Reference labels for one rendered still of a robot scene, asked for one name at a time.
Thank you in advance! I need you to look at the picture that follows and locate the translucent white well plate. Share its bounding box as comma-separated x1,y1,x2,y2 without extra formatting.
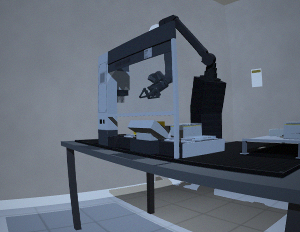
185,135,216,141

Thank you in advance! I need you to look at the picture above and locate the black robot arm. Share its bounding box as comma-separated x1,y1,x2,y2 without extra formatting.
159,15,221,82

